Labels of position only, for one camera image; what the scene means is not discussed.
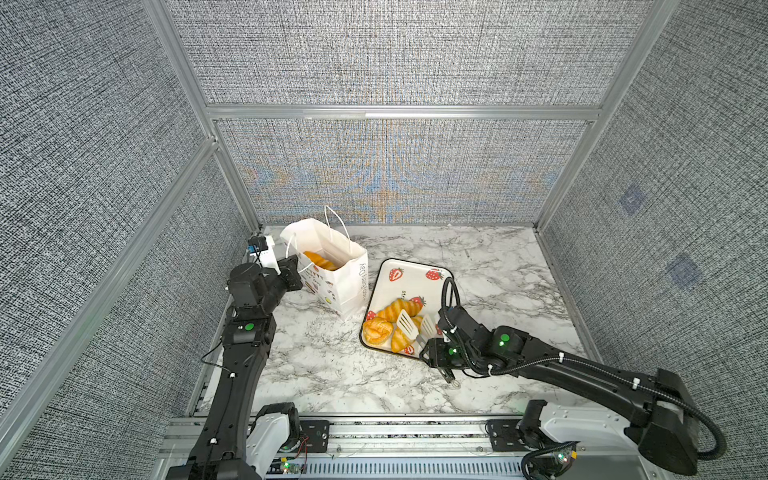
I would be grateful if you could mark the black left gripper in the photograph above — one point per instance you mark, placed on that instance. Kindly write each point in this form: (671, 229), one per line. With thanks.
(288, 273)

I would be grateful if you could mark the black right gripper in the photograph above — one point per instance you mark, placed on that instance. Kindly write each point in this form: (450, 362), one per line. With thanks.
(434, 356)

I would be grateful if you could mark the striped croissant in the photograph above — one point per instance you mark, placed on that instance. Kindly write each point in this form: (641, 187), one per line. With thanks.
(400, 343)
(392, 312)

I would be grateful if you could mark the long braided bread loaf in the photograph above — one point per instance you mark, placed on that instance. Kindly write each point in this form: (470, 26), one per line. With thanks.
(320, 261)

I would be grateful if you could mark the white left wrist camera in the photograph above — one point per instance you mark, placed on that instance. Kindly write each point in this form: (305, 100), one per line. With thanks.
(261, 250)

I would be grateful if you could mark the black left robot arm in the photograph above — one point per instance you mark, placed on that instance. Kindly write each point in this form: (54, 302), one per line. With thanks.
(231, 446)

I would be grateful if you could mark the aluminium cage frame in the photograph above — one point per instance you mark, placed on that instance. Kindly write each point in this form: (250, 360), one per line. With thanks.
(104, 121)

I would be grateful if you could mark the white paper gift bag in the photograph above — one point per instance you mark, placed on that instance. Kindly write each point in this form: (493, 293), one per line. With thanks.
(345, 290)

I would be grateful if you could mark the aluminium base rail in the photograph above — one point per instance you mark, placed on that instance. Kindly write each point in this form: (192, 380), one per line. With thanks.
(409, 447)

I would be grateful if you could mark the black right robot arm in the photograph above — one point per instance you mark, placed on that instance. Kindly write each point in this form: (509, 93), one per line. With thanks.
(658, 407)

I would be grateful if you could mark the white strawberry-print tray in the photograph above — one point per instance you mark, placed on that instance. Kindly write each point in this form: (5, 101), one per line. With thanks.
(410, 281)

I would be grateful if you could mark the round bun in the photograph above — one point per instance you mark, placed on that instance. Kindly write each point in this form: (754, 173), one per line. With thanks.
(376, 331)

